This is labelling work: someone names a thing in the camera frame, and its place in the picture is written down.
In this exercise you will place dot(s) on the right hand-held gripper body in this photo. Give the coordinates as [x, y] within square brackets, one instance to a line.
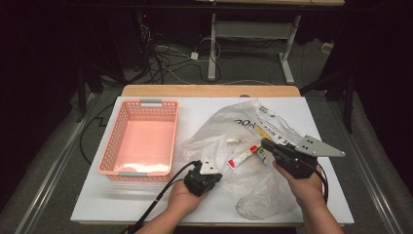
[298, 159]

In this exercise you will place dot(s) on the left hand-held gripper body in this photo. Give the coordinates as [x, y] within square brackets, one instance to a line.
[199, 182]

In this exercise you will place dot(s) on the red and white toothpaste tube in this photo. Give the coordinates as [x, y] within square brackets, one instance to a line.
[243, 158]

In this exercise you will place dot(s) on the clear plastic smiley bag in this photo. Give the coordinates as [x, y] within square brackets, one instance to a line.
[220, 130]

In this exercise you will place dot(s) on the pink perforated plastic basket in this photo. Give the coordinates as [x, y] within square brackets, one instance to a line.
[146, 139]

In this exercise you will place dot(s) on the person's left hand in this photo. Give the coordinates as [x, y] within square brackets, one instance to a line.
[185, 201]

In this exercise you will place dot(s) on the person's right hand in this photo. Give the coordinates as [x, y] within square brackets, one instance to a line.
[305, 188]

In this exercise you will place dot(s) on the small white tube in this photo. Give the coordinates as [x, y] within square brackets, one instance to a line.
[233, 141]

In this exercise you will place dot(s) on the black metal stand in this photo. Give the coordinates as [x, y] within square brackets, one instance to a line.
[348, 97]
[84, 87]

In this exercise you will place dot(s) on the white power adapter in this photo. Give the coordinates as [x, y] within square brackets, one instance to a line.
[194, 55]

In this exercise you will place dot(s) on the aluminium floor rail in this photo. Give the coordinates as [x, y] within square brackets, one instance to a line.
[373, 182]
[48, 185]

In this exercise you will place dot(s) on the white metal desk frame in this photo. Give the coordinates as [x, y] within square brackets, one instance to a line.
[250, 30]

